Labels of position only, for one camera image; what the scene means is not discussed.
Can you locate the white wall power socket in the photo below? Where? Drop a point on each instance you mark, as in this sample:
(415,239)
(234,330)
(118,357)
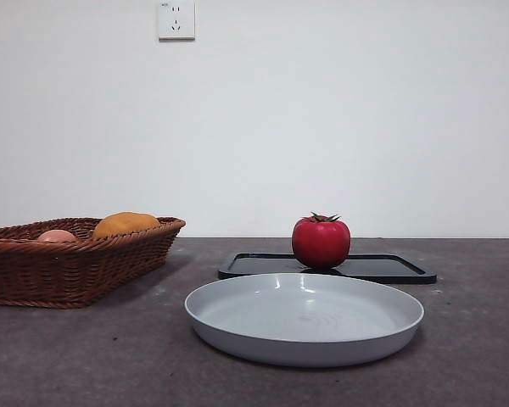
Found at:
(177,21)

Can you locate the orange-yellow bread roll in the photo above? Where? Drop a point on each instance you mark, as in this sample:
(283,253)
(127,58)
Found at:
(126,222)

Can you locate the red tomato with green stem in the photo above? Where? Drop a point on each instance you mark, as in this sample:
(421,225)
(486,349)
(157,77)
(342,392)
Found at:
(320,241)

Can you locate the pale grey round plate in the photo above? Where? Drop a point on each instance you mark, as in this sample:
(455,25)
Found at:
(301,326)

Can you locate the brown wicker basket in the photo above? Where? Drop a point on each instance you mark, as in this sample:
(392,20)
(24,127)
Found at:
(68,271)

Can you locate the black rectangular tray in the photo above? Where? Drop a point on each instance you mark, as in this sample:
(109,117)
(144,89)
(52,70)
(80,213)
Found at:
(386,267)

